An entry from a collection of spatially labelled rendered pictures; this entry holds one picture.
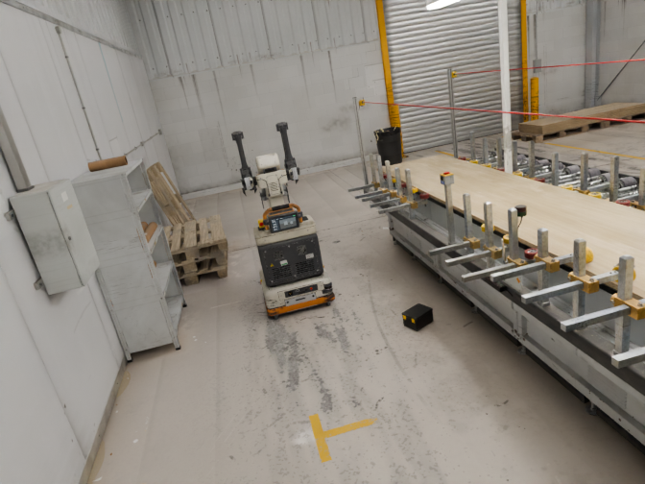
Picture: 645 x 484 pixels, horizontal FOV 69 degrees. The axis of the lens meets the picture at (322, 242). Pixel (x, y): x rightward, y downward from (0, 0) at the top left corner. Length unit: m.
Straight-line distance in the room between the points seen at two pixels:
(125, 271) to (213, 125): 6.44
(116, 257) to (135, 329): 0.64
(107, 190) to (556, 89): 10.68
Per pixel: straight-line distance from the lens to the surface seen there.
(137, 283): 4.08
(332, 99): 10.36
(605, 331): 2.65
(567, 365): 3.16
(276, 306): 4.23
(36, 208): 3.07
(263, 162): 4.36
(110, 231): 3.97
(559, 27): 12.66
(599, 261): 2.69
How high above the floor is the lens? 2.00
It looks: 20 degrees down
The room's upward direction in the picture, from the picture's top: 10 degrees counter-clockwise
